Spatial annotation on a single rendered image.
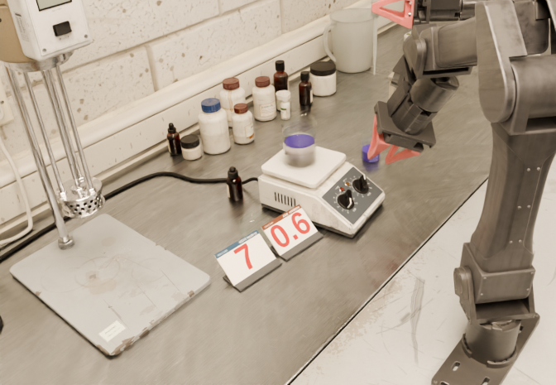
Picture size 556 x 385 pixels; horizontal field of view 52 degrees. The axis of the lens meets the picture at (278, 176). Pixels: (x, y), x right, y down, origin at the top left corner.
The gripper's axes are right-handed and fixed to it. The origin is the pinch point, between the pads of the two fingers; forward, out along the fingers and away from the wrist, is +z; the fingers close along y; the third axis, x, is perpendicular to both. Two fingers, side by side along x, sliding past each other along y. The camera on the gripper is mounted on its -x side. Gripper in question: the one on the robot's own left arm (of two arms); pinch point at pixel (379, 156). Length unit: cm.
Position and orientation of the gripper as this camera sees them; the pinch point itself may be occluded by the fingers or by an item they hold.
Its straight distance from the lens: 101.7
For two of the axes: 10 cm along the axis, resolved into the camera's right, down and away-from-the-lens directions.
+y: -9.3, -2.3, -2.7
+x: -0.1, 7.8, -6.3
